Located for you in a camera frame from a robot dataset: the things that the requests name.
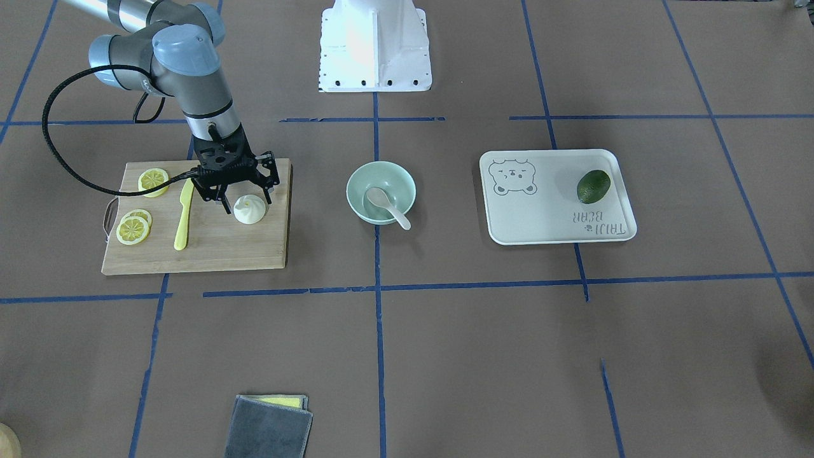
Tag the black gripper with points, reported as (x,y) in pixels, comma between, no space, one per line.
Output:
(268,177)

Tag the white spoon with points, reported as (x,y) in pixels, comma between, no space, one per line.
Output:
(379,198)

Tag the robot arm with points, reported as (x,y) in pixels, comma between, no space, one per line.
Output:
(169,50)

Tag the green bowl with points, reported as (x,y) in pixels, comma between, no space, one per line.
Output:
(392,178)

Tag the yellow plastic knife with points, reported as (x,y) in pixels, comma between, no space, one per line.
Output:
(185,197)

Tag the wooden cutting board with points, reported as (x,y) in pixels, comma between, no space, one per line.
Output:
(217,242)

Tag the lemon slice pair front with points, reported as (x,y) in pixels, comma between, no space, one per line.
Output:
(134,227)

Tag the yellow sponge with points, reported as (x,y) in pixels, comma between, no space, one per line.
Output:
(297,401)

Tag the grey folded cloth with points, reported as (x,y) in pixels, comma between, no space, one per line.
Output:
(259,429)

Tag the white bear tray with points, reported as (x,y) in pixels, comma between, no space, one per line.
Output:
(531,198)

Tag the wooden stand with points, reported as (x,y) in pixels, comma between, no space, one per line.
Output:
(10,445)

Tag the green avocado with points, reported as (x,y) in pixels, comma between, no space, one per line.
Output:
(593,186)

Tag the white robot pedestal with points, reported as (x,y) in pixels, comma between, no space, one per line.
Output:
(374,46)

